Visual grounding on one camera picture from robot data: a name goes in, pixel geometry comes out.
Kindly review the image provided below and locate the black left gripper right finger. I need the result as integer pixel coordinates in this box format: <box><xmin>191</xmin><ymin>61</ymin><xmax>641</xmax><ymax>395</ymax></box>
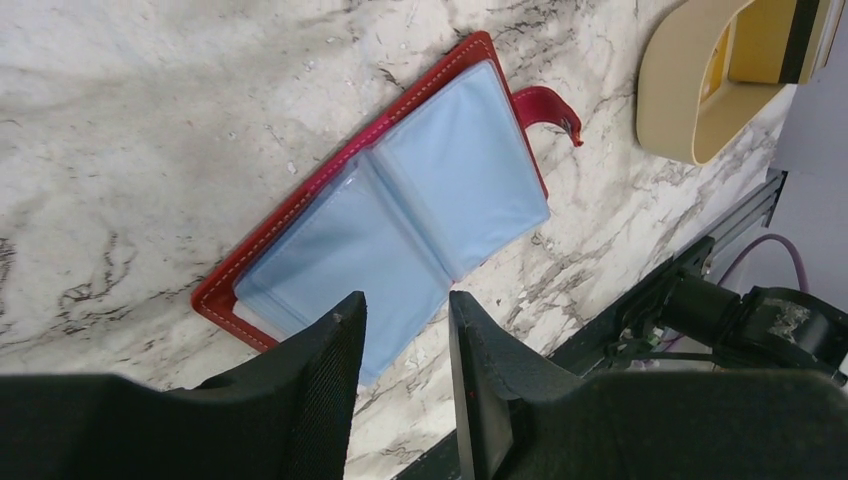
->
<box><xmin>449</xmin><ymin>291</ymin><xmax>847</xmax><ymax>479</ymax></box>

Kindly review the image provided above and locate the red leather card holder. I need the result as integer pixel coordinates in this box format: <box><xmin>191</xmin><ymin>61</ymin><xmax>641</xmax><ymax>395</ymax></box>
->
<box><xmin>191</xmin><ymin>31</ymin><xmax>582</xmax><ymax>386</ymax></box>

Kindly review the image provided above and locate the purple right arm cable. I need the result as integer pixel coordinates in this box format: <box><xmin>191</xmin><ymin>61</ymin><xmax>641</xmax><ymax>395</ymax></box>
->
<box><xmin>715</xmin><ymin>233</ymin><xmax>811</xmax><ymax>296</ymax></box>

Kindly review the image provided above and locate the aluminium frame rail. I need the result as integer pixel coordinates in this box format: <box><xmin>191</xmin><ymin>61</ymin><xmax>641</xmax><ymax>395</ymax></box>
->
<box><xmin>679</xmin><ymin>168</ymin><xmax>788</xmax><ymax>255</ymax></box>

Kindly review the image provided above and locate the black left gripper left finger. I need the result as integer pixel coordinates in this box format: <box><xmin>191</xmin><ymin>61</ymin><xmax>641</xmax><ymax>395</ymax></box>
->
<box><xmin>1</xmin><ymin>291</ymin><xmax>367</xmax><ymax>479</ymax></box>

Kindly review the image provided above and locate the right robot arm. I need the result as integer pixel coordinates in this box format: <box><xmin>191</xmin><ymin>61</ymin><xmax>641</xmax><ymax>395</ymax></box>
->
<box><xmin>603</xmin><ymin>234</ymin><xmax>847</xmax><ymax>387</ymax></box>

